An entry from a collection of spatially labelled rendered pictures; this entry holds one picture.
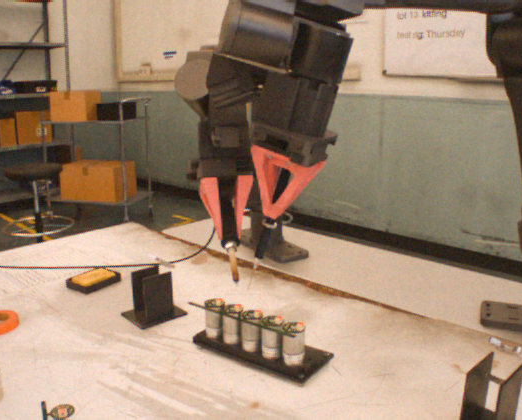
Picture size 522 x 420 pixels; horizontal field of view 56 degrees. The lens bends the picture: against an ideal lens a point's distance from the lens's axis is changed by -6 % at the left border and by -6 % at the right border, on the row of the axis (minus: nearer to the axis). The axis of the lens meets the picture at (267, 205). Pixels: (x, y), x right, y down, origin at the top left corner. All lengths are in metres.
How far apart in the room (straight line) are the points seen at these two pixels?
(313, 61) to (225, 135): 0.16
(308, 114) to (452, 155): 2.77
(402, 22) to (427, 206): 1.16
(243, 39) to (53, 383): 0.42
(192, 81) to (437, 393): 0.46
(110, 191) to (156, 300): 3.29
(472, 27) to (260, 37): 2.74
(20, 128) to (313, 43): 4.46
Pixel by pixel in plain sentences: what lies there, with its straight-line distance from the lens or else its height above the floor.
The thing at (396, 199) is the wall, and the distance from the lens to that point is 3.47.
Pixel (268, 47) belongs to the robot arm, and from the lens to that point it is 0.49.
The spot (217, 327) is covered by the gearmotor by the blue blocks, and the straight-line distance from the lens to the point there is 0.63.
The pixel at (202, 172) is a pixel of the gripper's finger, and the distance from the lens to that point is 0.66.
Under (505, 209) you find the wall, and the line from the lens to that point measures 3.18.
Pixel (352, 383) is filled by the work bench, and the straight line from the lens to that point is 0.60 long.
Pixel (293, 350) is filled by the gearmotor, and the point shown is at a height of 0.79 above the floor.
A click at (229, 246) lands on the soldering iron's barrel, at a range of 0.65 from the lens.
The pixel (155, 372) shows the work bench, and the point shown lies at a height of 0.75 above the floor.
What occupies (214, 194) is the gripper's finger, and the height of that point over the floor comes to 0.93.
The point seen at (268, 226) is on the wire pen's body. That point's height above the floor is 0.92.
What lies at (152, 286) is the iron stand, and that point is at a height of 0.80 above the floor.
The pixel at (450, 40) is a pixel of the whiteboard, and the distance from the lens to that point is 3.23.
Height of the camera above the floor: 1.07
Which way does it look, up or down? 14 degrees down
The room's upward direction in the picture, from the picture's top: straight up
